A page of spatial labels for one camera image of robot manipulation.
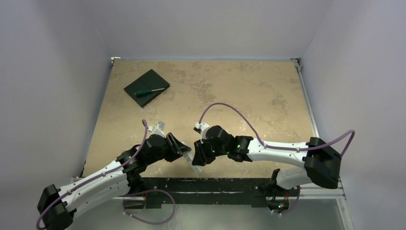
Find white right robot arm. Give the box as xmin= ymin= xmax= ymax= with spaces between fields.
xmin=192 ymin=123 xmax=342 ymax=195

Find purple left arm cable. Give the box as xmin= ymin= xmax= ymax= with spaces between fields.
xmin=35 ymin=119 xmax=149 ymax=230

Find white remote control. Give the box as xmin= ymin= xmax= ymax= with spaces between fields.
xmin=183 ymin=152 xmax=202 ymax=173

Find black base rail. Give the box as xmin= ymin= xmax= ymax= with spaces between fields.
xmin=124 ymin=177 xmax=300 ymax=210

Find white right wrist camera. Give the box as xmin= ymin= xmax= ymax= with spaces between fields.
xmin=193 ymin=123 xmax=210 ymax=134

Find green handled screwdriver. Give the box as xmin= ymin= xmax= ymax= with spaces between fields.
xmin=135 ymin=88 xmax=166 ymax=97

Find black foam block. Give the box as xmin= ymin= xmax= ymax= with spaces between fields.
xmin=124 ymin=69 xmax=170 ymax=108

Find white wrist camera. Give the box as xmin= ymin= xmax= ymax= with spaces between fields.
xmin=193 ymin=123 xmax=210 ymax=134
xmin=148 ymin=121 xmax=166 ymax=138

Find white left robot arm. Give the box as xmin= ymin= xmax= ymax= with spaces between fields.
xmin=35 ymin=133 xmax=191 ymax=230

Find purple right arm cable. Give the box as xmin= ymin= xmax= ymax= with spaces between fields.
xmin=198 ymin=102 xmax=356 ymax=158

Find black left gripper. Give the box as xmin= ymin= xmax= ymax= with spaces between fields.
xmin=147 ymin=132 xmax=190 ymax=165

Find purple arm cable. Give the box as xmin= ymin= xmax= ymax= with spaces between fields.
xmin=35 ymin=119 xmax=149 ymax=230
xmin=198 ymin=102 xmax=356 ymax=158

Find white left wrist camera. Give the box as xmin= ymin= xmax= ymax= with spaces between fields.
xmin=148 ymin=121 xmax=166 ymax=138

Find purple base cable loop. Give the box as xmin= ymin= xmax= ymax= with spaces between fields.
xmin=122 ymin=189 xmax=177 ymax=226

